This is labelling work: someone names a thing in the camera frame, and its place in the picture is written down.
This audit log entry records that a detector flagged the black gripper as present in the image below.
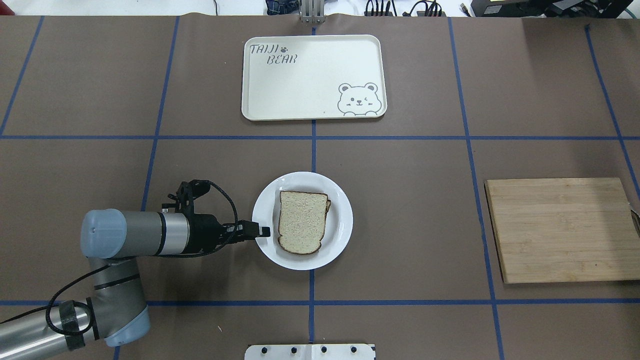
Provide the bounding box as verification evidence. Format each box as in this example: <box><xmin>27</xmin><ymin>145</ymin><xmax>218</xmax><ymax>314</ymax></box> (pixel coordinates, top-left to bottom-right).
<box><xmin>188</xmin><ymin>214</ymin><xmax>272</xmax><ymax>254</ymax></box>

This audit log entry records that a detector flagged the white round plate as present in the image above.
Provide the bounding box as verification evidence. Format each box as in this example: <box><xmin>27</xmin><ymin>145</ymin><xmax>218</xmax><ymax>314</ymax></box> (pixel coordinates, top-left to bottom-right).
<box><xmin>252</xmin><ymin>171</ymin><xmax>354</xmax><ymax>271</ymax></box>

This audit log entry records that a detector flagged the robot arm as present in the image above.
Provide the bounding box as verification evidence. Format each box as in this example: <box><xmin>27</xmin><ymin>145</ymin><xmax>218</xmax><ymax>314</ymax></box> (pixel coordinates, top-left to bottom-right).
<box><xmin>1</xmin><ymin>209</ymin><xmax>271</xmax><ymax>360</ymax></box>

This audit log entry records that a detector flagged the cream bear serving tray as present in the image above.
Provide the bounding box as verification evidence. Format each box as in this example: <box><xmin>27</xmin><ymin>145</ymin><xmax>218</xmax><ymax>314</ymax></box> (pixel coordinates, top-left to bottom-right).
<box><xmin>241</xmin><ymin>34</ymin><xmax>387</xmax><ymax>121</ymax></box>

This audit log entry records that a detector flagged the wooden cutting board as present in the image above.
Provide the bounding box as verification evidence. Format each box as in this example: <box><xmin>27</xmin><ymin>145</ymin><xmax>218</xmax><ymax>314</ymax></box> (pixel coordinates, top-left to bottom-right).
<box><xmin>484</xmin><ymin>177</ymin><xmax>640</xmax><ymax>284</ymax></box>

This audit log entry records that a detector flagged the black device on desk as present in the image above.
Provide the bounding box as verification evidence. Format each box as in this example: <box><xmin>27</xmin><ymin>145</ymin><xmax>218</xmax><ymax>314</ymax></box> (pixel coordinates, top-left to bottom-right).
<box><xmin>469</xmin><ymin>0</ymin><xmax>639</xmax><ymax>19</ymax></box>

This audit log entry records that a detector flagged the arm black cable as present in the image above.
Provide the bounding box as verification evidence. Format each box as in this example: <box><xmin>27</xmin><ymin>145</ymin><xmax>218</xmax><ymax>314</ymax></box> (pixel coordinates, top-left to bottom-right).
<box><xmin>45</xmin><ymin>181</ymin><xmax>240</xmax><ymax>337</ymax></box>

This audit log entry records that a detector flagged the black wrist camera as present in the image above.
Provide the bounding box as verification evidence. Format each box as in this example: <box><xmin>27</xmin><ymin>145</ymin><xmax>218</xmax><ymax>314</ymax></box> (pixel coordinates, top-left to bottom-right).
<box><xmin>161</xmin><ymin>179</ymin><xmax>211</xmax><ymax>219</ymax></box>

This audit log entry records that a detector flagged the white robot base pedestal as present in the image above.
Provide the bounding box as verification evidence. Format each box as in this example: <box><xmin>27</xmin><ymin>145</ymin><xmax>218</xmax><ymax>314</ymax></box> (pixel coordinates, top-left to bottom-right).
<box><xmin>244</xmin><ymin>343</ymin><xmax>377</xmax><ymax>360</ymax></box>

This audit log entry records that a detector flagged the aluminium camera post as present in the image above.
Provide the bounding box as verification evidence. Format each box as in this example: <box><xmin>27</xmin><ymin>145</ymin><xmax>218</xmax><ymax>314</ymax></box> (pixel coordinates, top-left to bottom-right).
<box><xmin>297</xmin><ymin>0</ymin><xmax>326</xmax><ymax>25</ymax></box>

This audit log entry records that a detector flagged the black cables bundle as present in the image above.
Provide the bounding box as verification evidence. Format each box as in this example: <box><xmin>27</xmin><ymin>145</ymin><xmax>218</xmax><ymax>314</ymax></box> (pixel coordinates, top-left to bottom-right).
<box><xmin>364</xmin><ymin>0</ymin><xmax>447</xmax><ymax>18</ymax></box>

